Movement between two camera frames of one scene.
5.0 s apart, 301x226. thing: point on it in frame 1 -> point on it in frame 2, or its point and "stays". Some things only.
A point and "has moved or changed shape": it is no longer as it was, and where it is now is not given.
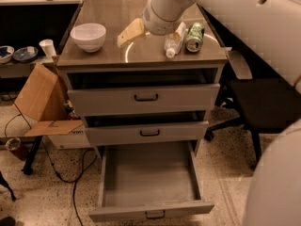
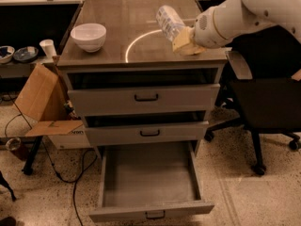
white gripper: [155, 23] -> [203, 30]
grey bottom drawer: [150, 181] stays
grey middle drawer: [198, 130] stays
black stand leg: [28, 167] stays
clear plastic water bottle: [171, 44] has moved or changed shape
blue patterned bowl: [25, 54] stays
